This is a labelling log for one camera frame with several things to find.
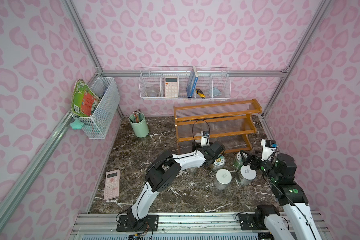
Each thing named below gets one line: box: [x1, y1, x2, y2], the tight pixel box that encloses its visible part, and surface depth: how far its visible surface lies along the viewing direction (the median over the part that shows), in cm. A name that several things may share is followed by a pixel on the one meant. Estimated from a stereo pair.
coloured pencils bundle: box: [132, 108, 141, 123], surface depth 102 cm
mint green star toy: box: [70, 117, 84, 130], surface depth 64 cm
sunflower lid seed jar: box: [211, 154, 226, 172], surface depth 87 cm
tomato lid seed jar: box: [187, 166, 199, 174], surface depth 92 cm
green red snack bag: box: [71, 78, 101, 118], surface depth 73 cm
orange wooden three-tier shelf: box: [173, 98, 263, 155], surface depth 98 cm
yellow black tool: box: [195, 89, 206, 99], surface depth 94 cm
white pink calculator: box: [164, 77, 179, 98], surface depth 96 cm
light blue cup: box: [213, 87, 221, 97], surface depth 103 cm
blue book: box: [186, 66, 199, 98], surface depth 88 cm
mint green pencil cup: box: [128, 112, 150, 138], surface depth 103 cm
